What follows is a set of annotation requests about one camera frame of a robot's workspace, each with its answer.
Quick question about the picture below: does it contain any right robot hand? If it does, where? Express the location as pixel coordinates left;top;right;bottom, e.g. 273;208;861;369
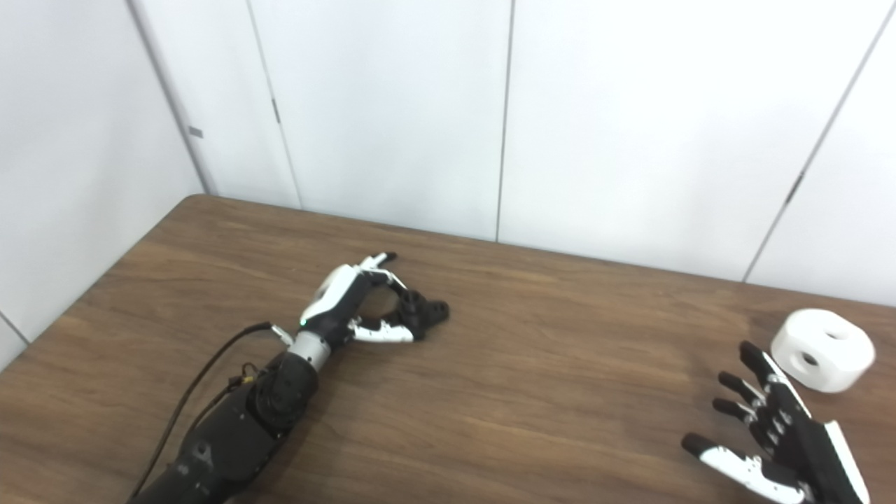
682;341;872;504

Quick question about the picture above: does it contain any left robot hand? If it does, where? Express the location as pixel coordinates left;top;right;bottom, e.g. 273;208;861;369
300;252;421;349

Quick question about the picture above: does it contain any black plastic holder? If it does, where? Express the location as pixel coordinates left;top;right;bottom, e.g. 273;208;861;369
392;290;450;342

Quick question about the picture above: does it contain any round white plastic piece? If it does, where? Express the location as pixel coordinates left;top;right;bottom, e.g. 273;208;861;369
771;309;876;393

